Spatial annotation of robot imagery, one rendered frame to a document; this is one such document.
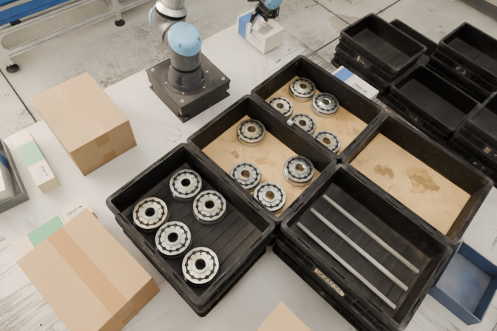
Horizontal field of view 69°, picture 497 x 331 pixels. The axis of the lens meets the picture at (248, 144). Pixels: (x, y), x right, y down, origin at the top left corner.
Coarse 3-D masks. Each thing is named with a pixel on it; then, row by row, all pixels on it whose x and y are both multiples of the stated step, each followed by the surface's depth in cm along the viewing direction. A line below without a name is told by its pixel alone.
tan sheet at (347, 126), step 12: (288, 84) 146; (276, 96) 142; (288, 96) 143; (300, 108) 140; (324, 120) 137; (336, 120) 137; (348, 120) 138; (360, 120) 138; (336, 132) 134; (348, 132) 135; (348, 144) 132
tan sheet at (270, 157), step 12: (240, 120) 134; (228, 132) 131; (216, 144) 128; (228, 144) 128; (240, 144) 128; (264, 144) 129; (276, 144) 129; (216, 156) 125; (228, 156) 125; (240, 156) 126; (252, 156) 126; (264, 156) 126; (276, 156) 127; (288, 156) 127; (228, 168) 122; (264, 168) 123; (276, 168) 124; (264, 180) 121; (276, 180) 121; (312, 180) 122; (252, 192) 118; (288, 192) 119; (300, 192) 119; (288, 204) 117
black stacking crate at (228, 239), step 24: (168, 168) 116; (192, 168) 122; (144, 192) 114; (168, 192) 116; (192, 216) 112; (240, 216) 113; (192, 240) 108; (216, 240) 108; (240, 240) 109; (168, 264) 104; (192, 288) 100
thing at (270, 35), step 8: (240, 16) 172; (248, 16) 172; (240, 24) 173; (248, 24) 169; (264, 24) 170; (272, 24) 170; (240, 32) 177; (248, 32) 171; (256, 32) 167; (264, 32) 167; (272, 32) 167; (280, 32) 169; (248, 40) 175; (256, 40) 170; (264, 40) 165; (272, 40) 169; (280, 40) 174; (264, 48) 169; (272, 48) 173
